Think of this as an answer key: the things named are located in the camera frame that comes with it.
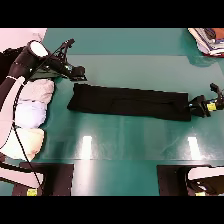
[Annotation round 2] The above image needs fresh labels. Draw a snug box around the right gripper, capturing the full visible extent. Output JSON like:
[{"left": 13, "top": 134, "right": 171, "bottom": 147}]
[{"left": 187, "top": 95, "right": 212, "bottom": 119}]

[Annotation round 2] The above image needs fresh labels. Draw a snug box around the pink garment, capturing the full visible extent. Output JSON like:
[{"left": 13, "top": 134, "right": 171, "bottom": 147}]
[{"left": 19, "top": 78, "right": 56, "bottom": 105}]

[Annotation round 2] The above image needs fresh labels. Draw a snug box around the light blue garment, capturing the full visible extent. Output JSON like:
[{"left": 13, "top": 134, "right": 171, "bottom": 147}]
[{"left": 13, "top": 99, "right": 48, "bottom": 130}]

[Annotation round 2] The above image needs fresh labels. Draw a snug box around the cream garment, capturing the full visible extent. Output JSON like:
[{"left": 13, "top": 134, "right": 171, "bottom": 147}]
[{"left": 0, "top": 126, "right": 46, "bottom": 163}]

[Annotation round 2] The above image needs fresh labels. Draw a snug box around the black cable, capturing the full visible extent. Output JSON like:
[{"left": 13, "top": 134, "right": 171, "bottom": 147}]
[{"left": 11, "top": 49, "right": 46, "bottom": 196}]

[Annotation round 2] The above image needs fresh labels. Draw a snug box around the heap of clothes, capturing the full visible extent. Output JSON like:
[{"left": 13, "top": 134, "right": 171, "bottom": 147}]
[{"left": 187, "top": 27, "right": 224, "bottom": 59}]

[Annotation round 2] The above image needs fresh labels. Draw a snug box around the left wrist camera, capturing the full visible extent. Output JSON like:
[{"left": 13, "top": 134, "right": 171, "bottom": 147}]
[{"left": 54, "top": 38, "right": 76, "bottom": 63}]

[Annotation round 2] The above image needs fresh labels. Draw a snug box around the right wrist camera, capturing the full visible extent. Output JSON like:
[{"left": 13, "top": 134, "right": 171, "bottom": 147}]
[{"left": 209, "top": 82, "right": 224, "bottom": 103}]

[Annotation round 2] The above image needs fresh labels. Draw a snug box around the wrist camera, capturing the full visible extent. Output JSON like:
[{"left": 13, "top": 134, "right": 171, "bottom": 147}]
[
  {"left": 209, "top": 82, "right": 224, "bottom": 103},
  {"left": 54, "top": 38, "right": 76, "bottom": 63}
]

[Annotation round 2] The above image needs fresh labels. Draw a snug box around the black garment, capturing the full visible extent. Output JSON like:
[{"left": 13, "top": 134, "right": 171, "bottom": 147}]
[{"left": 66, "top": 82, "right": 193, "bottom": 122}]

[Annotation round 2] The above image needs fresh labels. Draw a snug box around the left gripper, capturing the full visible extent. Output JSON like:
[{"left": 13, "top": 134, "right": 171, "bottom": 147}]
[{"left": 67, "top": 65, "right": 89, "bottom": 83}]

